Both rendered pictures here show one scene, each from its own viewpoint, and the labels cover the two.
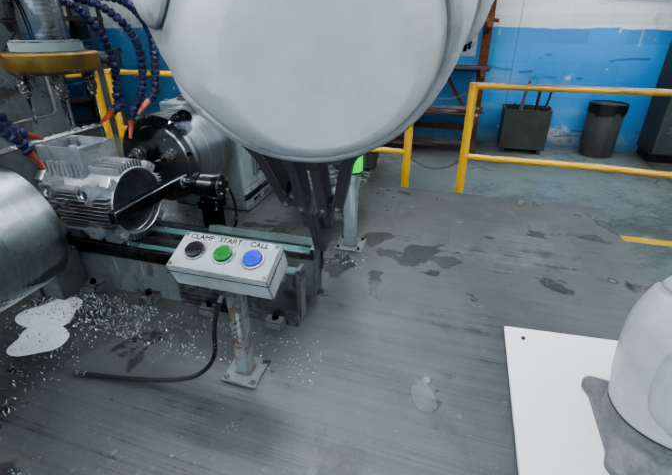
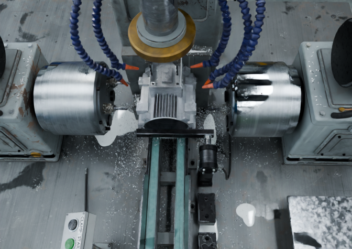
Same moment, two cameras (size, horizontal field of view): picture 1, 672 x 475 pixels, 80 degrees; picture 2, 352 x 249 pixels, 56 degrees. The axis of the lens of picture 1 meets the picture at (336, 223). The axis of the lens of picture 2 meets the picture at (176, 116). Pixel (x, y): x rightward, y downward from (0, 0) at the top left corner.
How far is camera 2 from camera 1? 1.02 m
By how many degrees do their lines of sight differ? 62
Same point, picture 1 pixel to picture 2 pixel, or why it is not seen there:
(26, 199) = (85, 114)
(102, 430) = (59, 203)
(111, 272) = not seen: hidden behind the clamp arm
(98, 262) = not seen: hidden behind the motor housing
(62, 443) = (52, 192)
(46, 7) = (152, 19)
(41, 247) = (84, 131)
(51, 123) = (198, 25)
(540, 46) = not seen: outside the picture
